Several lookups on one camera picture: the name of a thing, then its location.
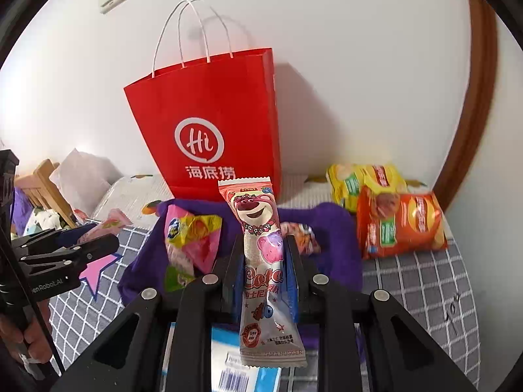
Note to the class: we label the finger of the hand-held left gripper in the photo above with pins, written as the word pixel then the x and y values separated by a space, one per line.
pixel 94 247
pixel 69 235

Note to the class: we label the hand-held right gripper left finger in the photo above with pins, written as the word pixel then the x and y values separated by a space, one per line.
pixel 229 277

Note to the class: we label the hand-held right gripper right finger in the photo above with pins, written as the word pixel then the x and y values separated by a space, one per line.
pixel 291 277

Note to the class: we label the light pink snack packet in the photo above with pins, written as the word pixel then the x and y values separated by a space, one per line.
pixel 110 220

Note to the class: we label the pink bear snack packet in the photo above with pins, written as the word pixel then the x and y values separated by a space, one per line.
pixel 261 220

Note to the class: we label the red paper bag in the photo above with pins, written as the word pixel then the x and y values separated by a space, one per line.
pixel 204 102

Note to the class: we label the person's left hand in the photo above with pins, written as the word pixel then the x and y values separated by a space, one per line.
pixel 39 343

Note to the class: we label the green floral cloth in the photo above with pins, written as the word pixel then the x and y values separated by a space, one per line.
pixel 41 220

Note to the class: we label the red white snack packet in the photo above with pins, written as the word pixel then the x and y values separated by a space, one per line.
pixel 306 239

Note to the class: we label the purple fleece cloth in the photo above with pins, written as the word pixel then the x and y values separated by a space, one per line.
pixel 335 245

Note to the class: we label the yellow pink triangular snack packet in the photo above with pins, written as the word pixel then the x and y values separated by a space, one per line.
pixel 192 232

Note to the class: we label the wooden chair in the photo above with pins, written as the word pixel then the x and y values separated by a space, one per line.
pixel 41 183

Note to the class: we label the white pillow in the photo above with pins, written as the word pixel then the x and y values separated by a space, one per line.
pixel 86 171

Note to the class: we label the light blue box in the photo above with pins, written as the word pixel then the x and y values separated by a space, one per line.
pixel 229 359

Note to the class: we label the yellow chips bag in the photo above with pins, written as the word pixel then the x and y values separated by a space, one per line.
pixel 347 183

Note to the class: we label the grey checked blanket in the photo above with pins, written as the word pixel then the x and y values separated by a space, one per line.
pixel 408 294

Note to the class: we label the orange chips bag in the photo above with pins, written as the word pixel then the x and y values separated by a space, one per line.
pixel 412 224

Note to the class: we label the brown wooden door frame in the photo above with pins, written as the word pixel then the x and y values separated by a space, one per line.
pixel 478 90

